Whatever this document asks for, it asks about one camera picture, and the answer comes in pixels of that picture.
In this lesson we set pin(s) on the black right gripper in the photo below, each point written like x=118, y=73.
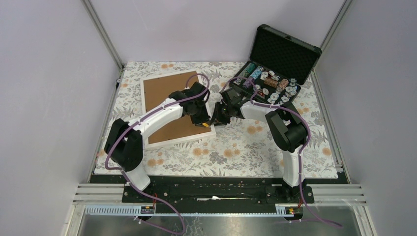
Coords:
x=216, y=122

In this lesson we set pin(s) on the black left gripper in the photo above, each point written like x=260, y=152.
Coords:
x=206, y=117

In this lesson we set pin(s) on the white picture frame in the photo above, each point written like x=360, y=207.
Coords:
x=167, y=125

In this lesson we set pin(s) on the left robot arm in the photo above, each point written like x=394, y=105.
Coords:
x=125, y=142

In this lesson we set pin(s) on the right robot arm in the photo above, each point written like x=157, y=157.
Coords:
x=289, y=130

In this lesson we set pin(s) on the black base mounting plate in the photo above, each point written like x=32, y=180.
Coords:
x=210, y=195

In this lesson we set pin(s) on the black poker chip case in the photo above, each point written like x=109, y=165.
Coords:
x=279, y=64

